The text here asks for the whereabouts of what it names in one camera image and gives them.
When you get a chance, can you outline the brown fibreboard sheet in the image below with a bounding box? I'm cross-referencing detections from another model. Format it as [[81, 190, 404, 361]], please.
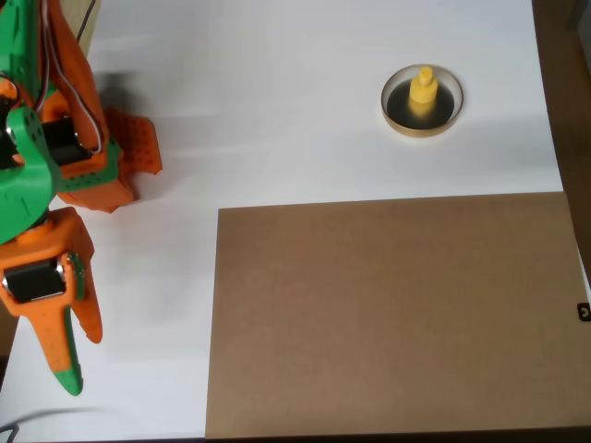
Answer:
[[204, 192, 588, 439]]

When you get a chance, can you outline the grey cable with black loop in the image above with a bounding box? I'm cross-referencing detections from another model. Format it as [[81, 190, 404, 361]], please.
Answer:
[[0, 405, 115, 443]]

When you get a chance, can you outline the white red arm servo wire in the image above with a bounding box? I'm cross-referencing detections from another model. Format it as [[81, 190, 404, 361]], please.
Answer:
[[37, 0, 102, 156]]

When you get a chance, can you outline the small yellow plastic knob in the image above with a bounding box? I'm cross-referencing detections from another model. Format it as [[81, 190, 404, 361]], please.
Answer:
[[408, 66, 439, 106]]

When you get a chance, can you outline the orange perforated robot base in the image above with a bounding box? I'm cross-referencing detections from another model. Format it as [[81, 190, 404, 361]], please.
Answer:
[[54, 105, 164, 215]]

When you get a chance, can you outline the thin dark cable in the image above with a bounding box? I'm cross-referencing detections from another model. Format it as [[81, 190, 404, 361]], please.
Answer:
[[75, 0, 101, 42]]

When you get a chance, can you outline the large white paper sheet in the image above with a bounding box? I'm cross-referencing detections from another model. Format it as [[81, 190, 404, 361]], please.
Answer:
[[0, 0, 565, 442]]

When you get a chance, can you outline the light wooden panel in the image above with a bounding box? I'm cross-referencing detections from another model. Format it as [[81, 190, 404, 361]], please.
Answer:
[[59, 0, 103, 53]]

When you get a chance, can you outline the round dish with dark inside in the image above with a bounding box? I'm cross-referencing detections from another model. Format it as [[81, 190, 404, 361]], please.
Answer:
[[380, 63, 464, 139]]

